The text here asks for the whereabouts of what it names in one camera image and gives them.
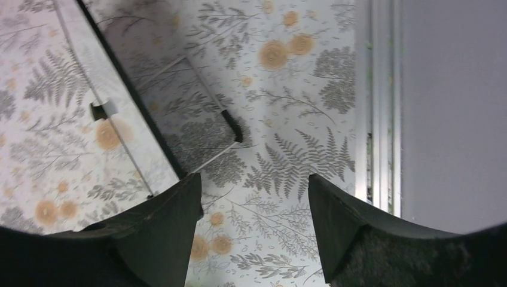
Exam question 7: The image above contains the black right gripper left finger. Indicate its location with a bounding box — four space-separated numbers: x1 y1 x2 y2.
1 173 203 286

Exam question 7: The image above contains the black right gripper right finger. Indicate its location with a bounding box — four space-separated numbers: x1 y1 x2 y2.
308 174 506 286

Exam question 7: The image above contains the white whiteboard black frame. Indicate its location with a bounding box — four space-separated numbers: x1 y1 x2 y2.
0 0 245 234

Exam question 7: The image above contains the floral table mat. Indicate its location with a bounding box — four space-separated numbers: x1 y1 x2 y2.
85 1 356 286

